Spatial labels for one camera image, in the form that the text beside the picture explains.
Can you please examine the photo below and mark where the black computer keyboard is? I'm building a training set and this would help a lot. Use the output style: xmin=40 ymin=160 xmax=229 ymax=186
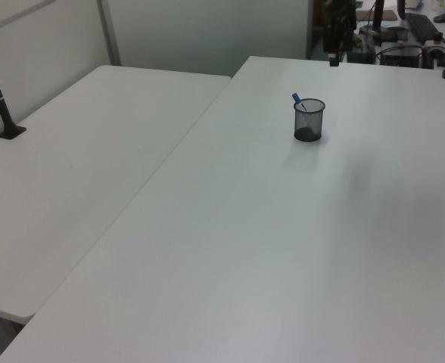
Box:
xmin=405 ymin=12 xmax=438 ymax=43

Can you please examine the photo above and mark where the brown desk pad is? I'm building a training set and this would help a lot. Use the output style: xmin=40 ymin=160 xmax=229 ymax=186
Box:
xmin=359 ymin=10 xmax=398 ymax=24

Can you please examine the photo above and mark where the white side table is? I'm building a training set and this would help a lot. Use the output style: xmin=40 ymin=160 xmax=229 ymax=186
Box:
xmin=0 ymin=64 xmax=233 ymax=319

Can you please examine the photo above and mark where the black monitor stand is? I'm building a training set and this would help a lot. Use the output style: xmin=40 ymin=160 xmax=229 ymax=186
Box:
xmin=358 ymin=0 xmax=409 ymax=43

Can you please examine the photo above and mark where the black equipment box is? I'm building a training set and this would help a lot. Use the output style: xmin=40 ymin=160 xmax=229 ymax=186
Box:
xmin=380 ymin=42 xmax=425 ymax=68

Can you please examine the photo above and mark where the silver and black device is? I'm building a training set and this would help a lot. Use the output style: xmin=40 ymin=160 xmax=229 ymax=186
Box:
xmin=424 ymin=33 xmax=445 ymax=58

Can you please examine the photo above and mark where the black mesh pen cup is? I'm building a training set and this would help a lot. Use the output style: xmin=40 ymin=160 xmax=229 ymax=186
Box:
xmin=293 ymin=98 xmax=326 ymax=144

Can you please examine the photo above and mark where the white marker with blue cap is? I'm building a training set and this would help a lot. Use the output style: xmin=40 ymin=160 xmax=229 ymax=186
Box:
xmin=291 ymin=92 xmax=307 ymax=113

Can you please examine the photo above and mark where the grey metal partition post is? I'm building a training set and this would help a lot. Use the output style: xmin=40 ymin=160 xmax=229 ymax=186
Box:
xmin=96 ymin=0 xmax=122 ymax=68

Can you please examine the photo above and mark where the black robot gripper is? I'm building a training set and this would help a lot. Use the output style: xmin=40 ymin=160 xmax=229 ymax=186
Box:
xmin=322 ymin=0 xmax=357 ymax=68

